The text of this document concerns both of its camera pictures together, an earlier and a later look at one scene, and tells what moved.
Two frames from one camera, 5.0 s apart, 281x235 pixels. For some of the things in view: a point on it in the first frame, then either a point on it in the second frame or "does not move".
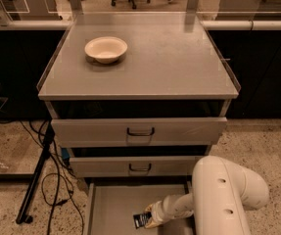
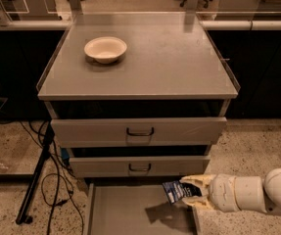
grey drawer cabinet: [135, 99] does not move
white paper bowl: [106, 49] does not move
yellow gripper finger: [149, 208] -> [206, 179]
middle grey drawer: [134, 166] does not move
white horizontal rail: [207, 24] does not move
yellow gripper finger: [151, 224] -> [199, 201]
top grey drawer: [139, 131] does not move
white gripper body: [160, 212] -> [224, 192]
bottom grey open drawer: [110, 206] does not move
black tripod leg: [23, 216] does not move
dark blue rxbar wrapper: [141, 218] -> [176, 190]
